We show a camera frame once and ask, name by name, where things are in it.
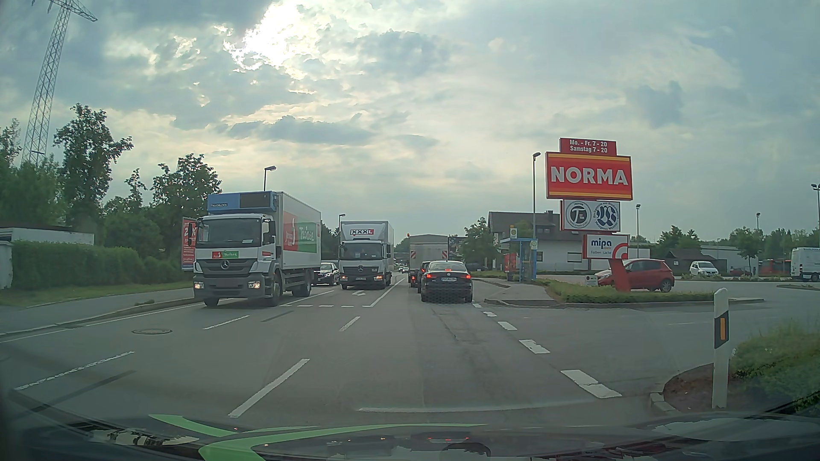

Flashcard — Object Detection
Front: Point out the grey asphalt road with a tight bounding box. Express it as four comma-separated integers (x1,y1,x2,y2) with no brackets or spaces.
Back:
0,274,820,429

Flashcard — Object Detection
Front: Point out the lattice pylon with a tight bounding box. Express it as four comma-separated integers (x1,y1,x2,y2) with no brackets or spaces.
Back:
21,0,99,166

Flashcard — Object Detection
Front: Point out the grey pavement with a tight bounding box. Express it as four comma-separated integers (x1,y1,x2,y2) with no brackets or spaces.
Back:
0,287,199,335

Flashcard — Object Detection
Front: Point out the white lorry with grey box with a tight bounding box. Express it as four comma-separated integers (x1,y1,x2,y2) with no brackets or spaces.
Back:
337,221,395,291

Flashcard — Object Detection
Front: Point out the tall red store sign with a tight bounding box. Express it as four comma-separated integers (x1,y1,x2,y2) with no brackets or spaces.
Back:
545,137,634,293

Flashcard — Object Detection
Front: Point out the white van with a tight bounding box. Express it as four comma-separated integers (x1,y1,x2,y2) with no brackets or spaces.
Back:
790,247,820,283

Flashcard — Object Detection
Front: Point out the car's own bonnet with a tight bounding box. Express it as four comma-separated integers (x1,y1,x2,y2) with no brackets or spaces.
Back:
0,384,820,461

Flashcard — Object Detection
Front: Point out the dark saloon car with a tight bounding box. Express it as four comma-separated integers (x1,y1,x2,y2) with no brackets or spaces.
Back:
420,260,474,303

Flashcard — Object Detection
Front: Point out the blue bus shelter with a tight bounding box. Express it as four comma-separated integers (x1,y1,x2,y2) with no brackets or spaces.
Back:
499,226,539,282

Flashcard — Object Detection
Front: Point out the green hedge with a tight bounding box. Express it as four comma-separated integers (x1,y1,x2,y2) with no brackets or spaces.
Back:
12,241,192,290

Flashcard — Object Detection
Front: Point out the white building with dark roof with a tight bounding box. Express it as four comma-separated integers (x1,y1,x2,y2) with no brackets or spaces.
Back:
487,210,611,274

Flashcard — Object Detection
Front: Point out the lorry with striped rear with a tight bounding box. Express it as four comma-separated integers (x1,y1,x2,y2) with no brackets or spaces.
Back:
408,242,449,288

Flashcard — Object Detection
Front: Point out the tree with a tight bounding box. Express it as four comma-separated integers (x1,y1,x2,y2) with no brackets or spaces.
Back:
460,217,499,267

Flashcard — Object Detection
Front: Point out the red car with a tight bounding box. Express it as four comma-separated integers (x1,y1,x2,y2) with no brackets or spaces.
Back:
597,258,675,293

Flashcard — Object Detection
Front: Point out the grass verge with soil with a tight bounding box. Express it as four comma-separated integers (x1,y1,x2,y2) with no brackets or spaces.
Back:
650,320,820,414

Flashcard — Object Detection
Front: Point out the white black marker post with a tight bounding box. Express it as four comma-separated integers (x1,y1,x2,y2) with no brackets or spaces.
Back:
712,287,730,410

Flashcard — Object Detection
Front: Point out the red billboard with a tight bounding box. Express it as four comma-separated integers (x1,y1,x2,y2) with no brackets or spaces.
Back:
181,217,198,271

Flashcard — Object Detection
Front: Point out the row of trees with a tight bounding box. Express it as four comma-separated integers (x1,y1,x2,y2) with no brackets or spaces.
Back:
653,225,820,260
0,104,223,257

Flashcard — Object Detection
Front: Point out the white low building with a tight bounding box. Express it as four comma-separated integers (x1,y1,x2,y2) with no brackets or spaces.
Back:
0,223,96,289

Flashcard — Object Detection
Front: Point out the low grey building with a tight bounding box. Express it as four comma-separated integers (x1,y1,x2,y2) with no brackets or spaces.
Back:
660,245,747,277

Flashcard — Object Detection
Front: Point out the kerbed grass island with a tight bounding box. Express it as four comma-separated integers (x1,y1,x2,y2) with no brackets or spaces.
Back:
483,277,765,309

